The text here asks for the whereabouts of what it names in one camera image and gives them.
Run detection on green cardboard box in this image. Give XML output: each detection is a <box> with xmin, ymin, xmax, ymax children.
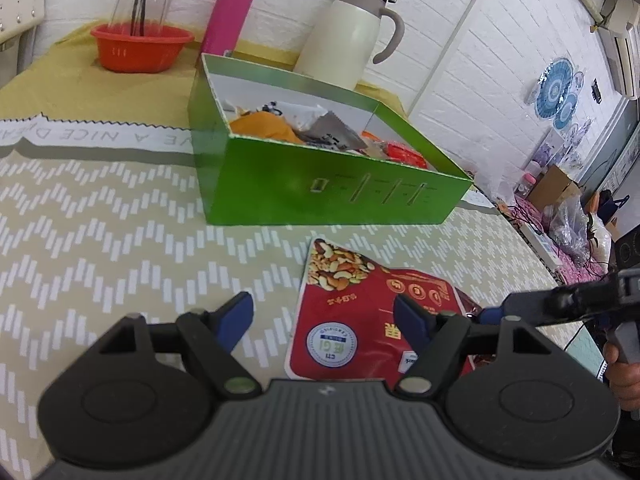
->
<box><xmin>187</xmin><ymin>52</ymin><xmax>475</xmax><ymax>227</ymax></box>

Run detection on grey snack packet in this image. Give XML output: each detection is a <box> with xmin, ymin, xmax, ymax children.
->
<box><xmin>302</xmin><ymin>112</ymin><xmax>368</xmax><ymax>153</ymax></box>

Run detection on orange snack packet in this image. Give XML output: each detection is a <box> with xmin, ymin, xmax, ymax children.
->
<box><xmin>230</xmin><ymin>111</ymin><xmax>303</xmax><ymax>143</ymax></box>

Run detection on cream thermos jug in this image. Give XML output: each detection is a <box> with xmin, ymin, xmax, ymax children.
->
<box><xmin>292</xmin><ymin>0</ymin><xmax>406</xmax><ymax>92</ymax></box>

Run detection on crumpled clear plastic bag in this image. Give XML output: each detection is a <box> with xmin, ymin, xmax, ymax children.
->
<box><xmin>546</xmin><ymin>199</ymin><xmax>612</xmax><ymax>262</ymax></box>

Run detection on white power strip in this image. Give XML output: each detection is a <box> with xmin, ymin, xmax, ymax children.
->
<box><xmin>520</xmin><ymin>220</ymin><xmax>562</xmax><ymax>267</ymax></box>

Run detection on patterned tablecloth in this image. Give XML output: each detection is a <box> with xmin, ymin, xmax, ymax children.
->
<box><xmin>0</xmin><ymin>116</ymin><xmax>608</xmax><ymax>480</ymax></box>

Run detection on white air conditioner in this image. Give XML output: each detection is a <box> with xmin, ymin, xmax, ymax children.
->
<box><xmin>595</xmin><ymin>25</ymin><xmax>640</xmax><ymax>101</ymax></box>

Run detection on red plastic basket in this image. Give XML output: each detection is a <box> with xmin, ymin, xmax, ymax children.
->
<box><xmin>90</xmin><ymin>22</ymin><xmax>195</xmax><ymax>74</ymax></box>

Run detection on yellow cloth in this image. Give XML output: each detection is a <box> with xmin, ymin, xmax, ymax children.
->
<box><xmin>0</xmin><ymin>22</ymin><xmax>401</xmax><ymax>123</ymax></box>

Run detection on pink thermos bottle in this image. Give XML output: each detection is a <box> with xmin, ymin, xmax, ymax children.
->
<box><xmin>200</xmin><ymin>0</ymin><xmax>261</xmax><ymax>58</ymax></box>

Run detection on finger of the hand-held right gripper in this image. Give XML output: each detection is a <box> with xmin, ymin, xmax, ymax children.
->
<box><xmin>470</xmin><ymin>279</ymin><xmax>619</xmax><ymax>326</ymax></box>

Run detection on white wall conduit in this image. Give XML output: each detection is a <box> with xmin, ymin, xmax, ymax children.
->
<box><xmin>406</xmin><ymin>0</ymin><xmax>501</xmax><ymax>117</ymax></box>

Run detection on brown cardboard box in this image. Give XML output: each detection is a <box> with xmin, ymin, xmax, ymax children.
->
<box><xmin>527</xmin><ymin>165</ymin><xmax>582</xmax><ymax>212</ymax></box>

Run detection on wall poster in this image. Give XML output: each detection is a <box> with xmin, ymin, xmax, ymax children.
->
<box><xmin>532</xmin><ymin>127</ymin><xmax>566</xmax><ymax>167</ymax></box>

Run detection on blue round wall decorations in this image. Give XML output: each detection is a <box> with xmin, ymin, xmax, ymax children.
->
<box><xmin>534</xmin><ymin>57</ymin><xmax>586</xmax><ymax>132</ymax></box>

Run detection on red nut bag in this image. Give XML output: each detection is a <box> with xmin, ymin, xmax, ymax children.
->
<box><xmin>284</xmin><ymin>236</ymin><xmax>483</xmax><ymax>382</ymax></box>

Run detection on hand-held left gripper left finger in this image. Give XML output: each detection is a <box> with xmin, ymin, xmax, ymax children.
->
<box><xmin>97</xmin><ymin>291</ymin><xmax>261</xmax><ymax>395</ymax></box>

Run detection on person's right hand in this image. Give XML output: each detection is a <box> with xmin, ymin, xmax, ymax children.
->
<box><xmin>602</xmin><ymin>342</ymin><xmax>640</xmax><ymax>422</ymax></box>

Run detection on white snack packet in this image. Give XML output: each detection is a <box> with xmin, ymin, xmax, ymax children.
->
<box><xmin>272</xmin><ymin>100</ymin><xmax>328</xmax><ymax>131</ymax></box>

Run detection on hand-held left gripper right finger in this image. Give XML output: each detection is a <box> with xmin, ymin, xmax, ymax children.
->
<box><xmin>392</xmin><ymin>294</ymin><xmax>551</xmax><ymax>395</ymax></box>

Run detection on white appliance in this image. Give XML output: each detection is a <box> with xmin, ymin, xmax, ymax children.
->
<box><xmin>0</xmin><ymin>0</ymin><xmax>47</xmax><ymax>86</ymax></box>

